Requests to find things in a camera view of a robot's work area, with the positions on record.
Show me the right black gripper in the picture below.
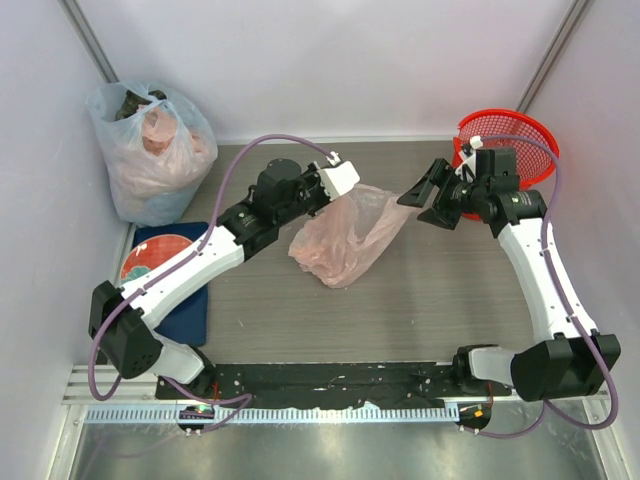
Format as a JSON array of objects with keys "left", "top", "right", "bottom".
[{"left": 398, "top": 158, "right": 489, "bottom": 231}]

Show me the pink plastic trash bag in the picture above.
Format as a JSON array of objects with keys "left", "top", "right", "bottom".
[{"left": 288, "top": 184, "right": 415, "bottom": 289}]

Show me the red mesh trash bin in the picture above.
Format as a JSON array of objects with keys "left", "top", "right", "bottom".
[{"left": 450, "top": 109, "right": 558, "bottom": 237}]

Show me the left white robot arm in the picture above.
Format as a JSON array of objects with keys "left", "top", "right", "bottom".
[{"left": 89, "top": 159, "right": 359, "bottom": 399}]

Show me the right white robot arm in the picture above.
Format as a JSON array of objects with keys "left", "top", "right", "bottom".
[{"left": 397, "top": 147, "right": 621, "bottom": 401}]

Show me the blue bag of trash bags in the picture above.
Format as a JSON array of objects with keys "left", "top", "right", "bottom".
[{"left": 86, "top": 81, "right": 218, "bottom": 227}]

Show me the red and teal plate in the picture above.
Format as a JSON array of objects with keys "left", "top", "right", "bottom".
[{"left": 120, "top": 234, "right": 193, "bottom": 284}]

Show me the dark blue mat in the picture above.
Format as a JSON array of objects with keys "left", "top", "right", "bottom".
[{"left": 131, "top": 222, "right": 209, "bottom": 347}]

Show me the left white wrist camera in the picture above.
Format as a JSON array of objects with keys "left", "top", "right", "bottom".
[{"left": 318, "top": 151, "right": 360, "bottom": 202}]

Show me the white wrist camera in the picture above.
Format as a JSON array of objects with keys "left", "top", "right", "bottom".
[
  {"left": 318, "top": 151, "right": 360, "bottom": 202},
  {"left": 456, "top": 135, "right": 483, "bottom": 183}
]

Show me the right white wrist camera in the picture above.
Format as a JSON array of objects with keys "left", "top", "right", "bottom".
[{"left": 456, "top": 135, "right": 483, "bottom": 183}]

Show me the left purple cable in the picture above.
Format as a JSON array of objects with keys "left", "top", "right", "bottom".
[{"left": 88, "top": 133, "right": 341, "bottom": 459}]

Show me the white slotted cable duct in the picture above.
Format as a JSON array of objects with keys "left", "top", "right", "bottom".
[{"left": 85, "top": 402, "right": 459, "bottom": 425}]

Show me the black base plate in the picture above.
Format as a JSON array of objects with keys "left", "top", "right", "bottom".
[{"left": 154, "top": 360, "right": 514, "bottom": 410}]

